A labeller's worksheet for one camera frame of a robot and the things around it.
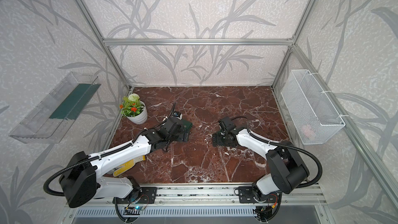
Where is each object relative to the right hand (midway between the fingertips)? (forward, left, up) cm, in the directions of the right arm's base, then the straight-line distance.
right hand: (218, 140), depth 89 cm
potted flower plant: (+14, +49, +12) cm, 53 cm away
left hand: (+2, +20, +8) cm, 21 cm away
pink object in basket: (-4, -42, +17) cm, 46 cm away
